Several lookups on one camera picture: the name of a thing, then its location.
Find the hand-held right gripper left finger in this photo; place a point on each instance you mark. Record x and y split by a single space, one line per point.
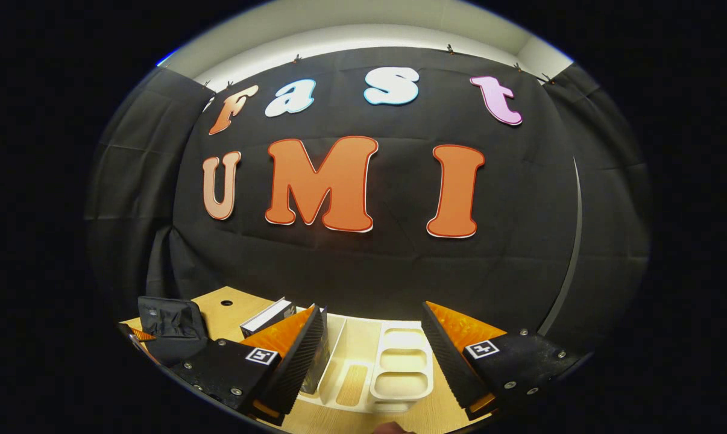
300 361

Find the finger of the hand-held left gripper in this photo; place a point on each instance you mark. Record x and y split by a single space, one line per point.
141 334

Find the grey backdrop stand pole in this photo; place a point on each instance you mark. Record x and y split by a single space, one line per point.
580 223

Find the black schoolbag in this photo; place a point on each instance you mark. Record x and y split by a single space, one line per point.
173 325

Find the white plastic bookshelf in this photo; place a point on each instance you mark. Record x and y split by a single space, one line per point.
399 361

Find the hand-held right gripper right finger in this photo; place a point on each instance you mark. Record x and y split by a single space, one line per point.
448 361

